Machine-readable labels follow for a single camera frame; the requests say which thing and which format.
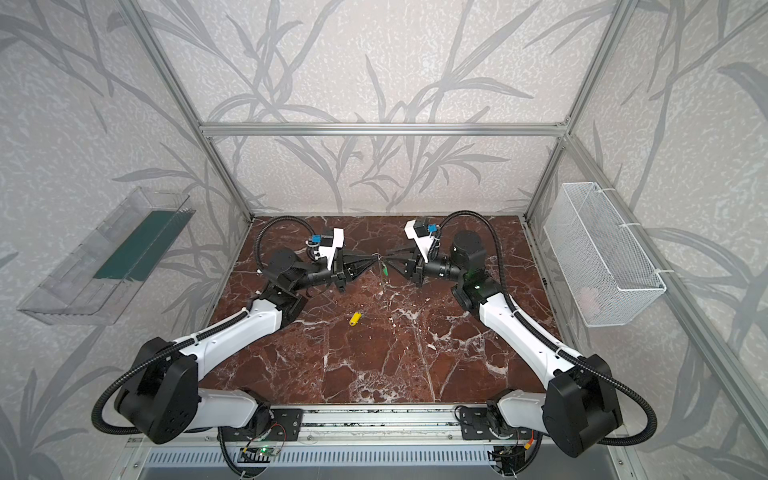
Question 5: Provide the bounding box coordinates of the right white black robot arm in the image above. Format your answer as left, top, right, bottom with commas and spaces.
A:
387, 221, 622, 458

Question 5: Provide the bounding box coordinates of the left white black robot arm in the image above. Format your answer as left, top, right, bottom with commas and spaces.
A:
108, 248, 378, 444

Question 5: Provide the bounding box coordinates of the pink object in basket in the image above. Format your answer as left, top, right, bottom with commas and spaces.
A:
577, 287, 601, 320

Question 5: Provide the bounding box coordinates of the green circuit board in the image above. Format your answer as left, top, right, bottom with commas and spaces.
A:
239, 446, 281, 464

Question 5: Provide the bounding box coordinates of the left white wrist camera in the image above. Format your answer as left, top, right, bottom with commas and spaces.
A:
307, 228, 344, 270

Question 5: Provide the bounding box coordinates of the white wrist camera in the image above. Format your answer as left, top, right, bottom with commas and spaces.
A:
404, 217, 439, 262
307, 228, 344, 270

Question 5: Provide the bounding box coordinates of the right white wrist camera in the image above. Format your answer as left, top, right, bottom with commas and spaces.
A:
404, 217, 439, 262

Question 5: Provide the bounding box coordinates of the aluminium mounting rail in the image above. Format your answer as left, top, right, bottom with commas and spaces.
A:
125, 403, 631, 448

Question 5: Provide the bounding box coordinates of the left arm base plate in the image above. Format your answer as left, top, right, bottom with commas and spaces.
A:
241, 407, 304, 442

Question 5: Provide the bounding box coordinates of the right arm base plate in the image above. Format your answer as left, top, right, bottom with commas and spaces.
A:
453, 405, 513, 440

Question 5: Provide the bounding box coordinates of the white wire mesh basket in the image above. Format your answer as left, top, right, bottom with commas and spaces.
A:
544, 182, 666, 328

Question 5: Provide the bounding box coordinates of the clear plastic wall tray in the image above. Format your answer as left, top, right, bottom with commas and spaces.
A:
17, 187, 195, 326

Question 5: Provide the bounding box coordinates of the right black corrugated cable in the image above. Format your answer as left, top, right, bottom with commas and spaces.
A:
436, 209, 658, 446

